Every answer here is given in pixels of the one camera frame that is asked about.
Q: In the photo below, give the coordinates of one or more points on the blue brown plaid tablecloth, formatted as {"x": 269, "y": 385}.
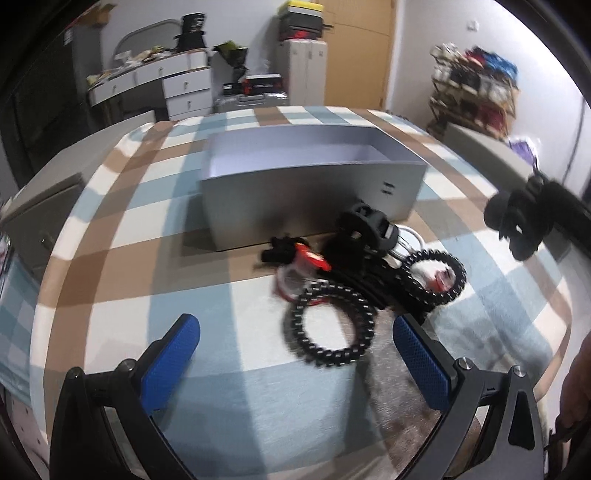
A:
{"x": 134, "y": 254}

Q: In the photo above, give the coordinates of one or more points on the wooden shoe rack with shoes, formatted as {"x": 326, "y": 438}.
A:
{"x": 475, "y": 89}

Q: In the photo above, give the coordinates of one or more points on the person's right hand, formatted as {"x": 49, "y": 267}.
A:
{"x": 576, "y": 389}

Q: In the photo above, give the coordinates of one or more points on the black wrapped flower bouquet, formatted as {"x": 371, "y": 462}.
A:
{"x": 235, "y": 55}

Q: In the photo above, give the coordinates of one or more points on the silver aluminium suitcase lying flat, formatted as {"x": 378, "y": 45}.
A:
{"x": 242, "y": 102}

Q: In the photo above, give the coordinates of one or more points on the dark tall cabinet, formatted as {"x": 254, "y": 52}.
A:
{"x": 50, "y": 110}

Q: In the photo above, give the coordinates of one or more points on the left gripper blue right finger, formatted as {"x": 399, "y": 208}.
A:
{"x": 510, "y": 445}

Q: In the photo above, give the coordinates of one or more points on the stack of shoe boxes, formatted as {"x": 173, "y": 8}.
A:
{"x": 300, "y": 20}

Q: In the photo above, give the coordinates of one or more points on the grey bedside cabinet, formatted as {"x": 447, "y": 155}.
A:
{"x": 34, "y": 217}
{"x": 507, "y": 172}

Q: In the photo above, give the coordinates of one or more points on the large black claw hair clip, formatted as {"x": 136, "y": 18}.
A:
{"x": 369, "y": 226}

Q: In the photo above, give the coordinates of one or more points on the wooden door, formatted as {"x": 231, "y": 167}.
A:
{"x": 360, "y": 35}

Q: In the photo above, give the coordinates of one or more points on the white desk with drawers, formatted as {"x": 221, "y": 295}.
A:
{"x": 178, "y": 85}

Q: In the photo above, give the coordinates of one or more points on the purple bag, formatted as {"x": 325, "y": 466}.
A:
{"x": 525, "y": 147}

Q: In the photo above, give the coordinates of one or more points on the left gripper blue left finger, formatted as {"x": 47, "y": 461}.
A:
{"x": 83, "y": 444}

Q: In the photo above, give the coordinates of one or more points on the black bag on desk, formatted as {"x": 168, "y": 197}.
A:
{"x": 192, "y": 32}

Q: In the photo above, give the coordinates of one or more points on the grey right bedside cabinet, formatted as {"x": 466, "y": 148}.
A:
{"x": 507, "y": 172}

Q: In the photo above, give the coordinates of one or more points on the black red box on suitcase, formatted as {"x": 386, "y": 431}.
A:
{"x": 254, "y": 85}

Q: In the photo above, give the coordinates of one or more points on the silver grey cardboard box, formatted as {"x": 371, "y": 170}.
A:
{"x": 265, "y": 182}

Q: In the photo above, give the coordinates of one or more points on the grey left bedside cabinet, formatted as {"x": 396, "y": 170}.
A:
{"x": 34, "y": 217}

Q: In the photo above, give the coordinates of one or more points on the black long hair clip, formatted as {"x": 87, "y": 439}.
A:
{"x": 339, "y": 261}

